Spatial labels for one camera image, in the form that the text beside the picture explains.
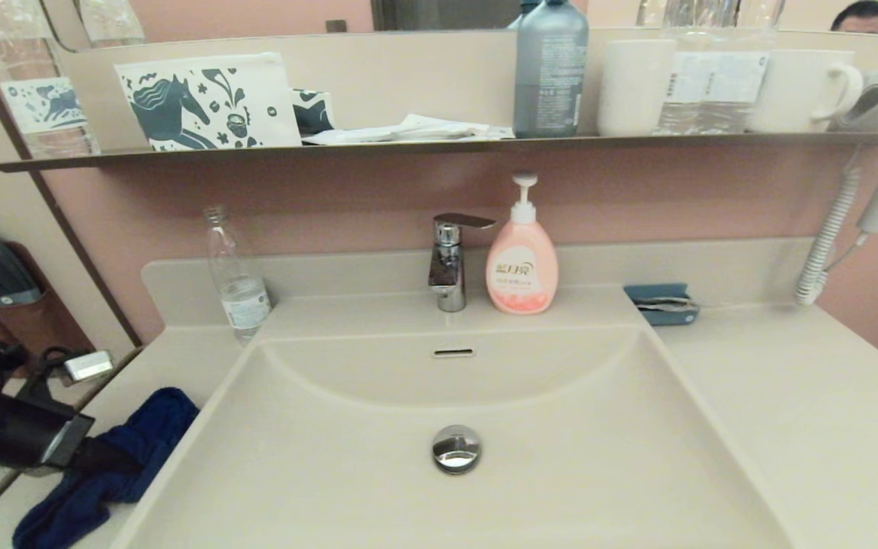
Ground white coiled dryer cord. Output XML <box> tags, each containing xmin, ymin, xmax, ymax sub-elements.
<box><xmin>793</xmin><ymin>164</ymin><xmax>867</xmax><ymax>306</ymax></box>

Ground small blue print pouch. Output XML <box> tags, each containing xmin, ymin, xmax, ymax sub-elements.
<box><xmin>292</xmin><ymin>88</ymin><xmax>338</xmax><ymax>136</ymax></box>

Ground beige wash basin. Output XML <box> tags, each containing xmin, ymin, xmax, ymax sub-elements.
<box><xmin>111</xmin><ymin>290</ymin><xmax>802</xmax><ymax>549</ymax></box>

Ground white ribbed mug with handle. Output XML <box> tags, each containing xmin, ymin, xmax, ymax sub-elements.
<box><xmin>745</xmin><ymin>50</ymin><xmax>864</xmax><ymax>134</ymax></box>

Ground pink pump soap bottle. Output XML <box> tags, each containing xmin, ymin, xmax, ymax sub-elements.
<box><xmin>486</xmin><ymin>172</ymin><xmax>560</xmax><ymax>315</ymax></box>

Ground wall mirror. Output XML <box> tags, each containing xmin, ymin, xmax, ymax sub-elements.
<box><xmin>39</xmin><ymin>0</ymin><xmax>878</xmax><ymax>53</ymax></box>

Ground dark blue cloth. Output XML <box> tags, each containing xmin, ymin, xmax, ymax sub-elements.
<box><xmin>12</xmin><ymin>387</ymin><xmax>200</xmax><ymax>549</ymax></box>

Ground dark metal wall shelf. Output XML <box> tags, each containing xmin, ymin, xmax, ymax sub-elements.
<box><xmin>0</xmin><ymin>131</ymin><xmax>878</xmax><ymax>173</ymax></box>

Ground large horse print pouch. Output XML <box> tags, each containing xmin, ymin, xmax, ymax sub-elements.
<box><xmin>114</xmin><ymin>51</ymin><xmax>303</xmax><ymax>151</ymax></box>

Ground blue small package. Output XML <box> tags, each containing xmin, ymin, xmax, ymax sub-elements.
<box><xmin>623</xmin><ymin>282</ymin><xmax>700</xmax><ymax>326</ymax></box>

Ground person's head with dark hair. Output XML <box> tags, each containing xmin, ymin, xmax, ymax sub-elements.
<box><xmin>830</xmin><ymin>0</ymin><xmax>878</xmax><ymax>35</ymax></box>

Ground small clear plastic water bottle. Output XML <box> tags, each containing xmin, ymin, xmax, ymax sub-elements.
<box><xmin>205</xmin><ymin>204</ymin><xmax>273</xmax><ymax>344</ymax></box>

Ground white cup without handle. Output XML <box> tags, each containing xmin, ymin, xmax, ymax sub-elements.
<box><xmin>598</xmin><ymin>38</ymin><xmax>678</xmax><ymax>137</ymax></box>

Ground chrome sink faucet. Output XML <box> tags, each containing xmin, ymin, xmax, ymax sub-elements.
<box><xmin>430</xmin><ymin>213</ymin><xmax>497</xmax><ymax>313</ymax></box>

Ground chrome sink drain stopper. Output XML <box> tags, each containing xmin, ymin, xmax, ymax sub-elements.
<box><xmin>431</xmin><ymin>424</ymin><xmax>482</xmax><ymax>474</ymax></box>

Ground grey plastic bottle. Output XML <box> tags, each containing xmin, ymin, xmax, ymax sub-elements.
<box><xmin>513</xmin><ymin>0</ymin><xmax>591</xmax><ymax>139</ymax></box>

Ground white paper packets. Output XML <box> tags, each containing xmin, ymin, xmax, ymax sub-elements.
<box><xmin>302</xmin><ymin>113</ymin><xmax>516</xmax><ymax>146</ymax></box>

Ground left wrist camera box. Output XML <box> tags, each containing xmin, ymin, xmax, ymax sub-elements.
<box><xmin>64</xmin><ymin>349</ymin><xmax>114</xmax><ymax>383</ymax></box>

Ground silver wrapped amenity packet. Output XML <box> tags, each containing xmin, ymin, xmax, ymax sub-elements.
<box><xmin>635</xmin><ymin>296</ymin><xmax>703</xmax><ymax>313</ymax></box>

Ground clear water bottle white label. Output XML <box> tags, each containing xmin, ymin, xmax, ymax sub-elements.
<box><xmin>654</xmin><ymin>0</ymin><xmax>787</xmax><ymax>136</ymax></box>

